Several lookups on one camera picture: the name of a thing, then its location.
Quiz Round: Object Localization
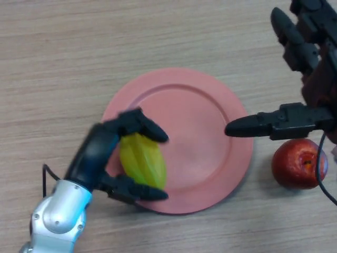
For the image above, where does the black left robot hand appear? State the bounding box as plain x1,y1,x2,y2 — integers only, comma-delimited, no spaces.
64,106,170,206

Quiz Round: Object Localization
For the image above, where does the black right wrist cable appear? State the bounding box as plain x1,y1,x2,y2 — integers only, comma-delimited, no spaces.
314,131,337,207

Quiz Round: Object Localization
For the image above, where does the red apple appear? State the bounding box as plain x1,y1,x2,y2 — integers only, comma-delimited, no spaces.
271,139,329,190

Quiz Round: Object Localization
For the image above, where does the yellow starfruit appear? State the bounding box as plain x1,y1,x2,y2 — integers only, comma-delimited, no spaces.
118,132,167,191

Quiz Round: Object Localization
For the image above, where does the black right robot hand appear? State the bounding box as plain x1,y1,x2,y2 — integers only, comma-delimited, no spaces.
225,0,337,144

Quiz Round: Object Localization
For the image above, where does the pink round plate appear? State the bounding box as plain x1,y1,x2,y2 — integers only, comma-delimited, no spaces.
101,67,254,215

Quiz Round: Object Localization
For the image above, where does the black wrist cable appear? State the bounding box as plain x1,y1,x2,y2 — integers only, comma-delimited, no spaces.
42,163,63,198
314,131,337,207

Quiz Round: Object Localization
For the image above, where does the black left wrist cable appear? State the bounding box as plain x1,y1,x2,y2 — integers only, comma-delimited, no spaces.
42,163,63,198

